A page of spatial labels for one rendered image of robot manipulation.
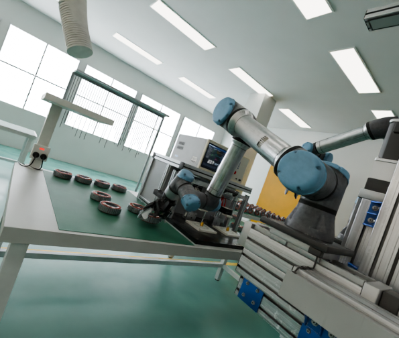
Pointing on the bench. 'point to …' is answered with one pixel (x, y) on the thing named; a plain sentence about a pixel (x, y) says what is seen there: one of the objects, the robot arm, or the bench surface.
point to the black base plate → (218, 240)
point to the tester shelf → (197, 171)
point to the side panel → (153, 180)
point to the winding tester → (187, 156)
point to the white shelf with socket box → (40, 151)
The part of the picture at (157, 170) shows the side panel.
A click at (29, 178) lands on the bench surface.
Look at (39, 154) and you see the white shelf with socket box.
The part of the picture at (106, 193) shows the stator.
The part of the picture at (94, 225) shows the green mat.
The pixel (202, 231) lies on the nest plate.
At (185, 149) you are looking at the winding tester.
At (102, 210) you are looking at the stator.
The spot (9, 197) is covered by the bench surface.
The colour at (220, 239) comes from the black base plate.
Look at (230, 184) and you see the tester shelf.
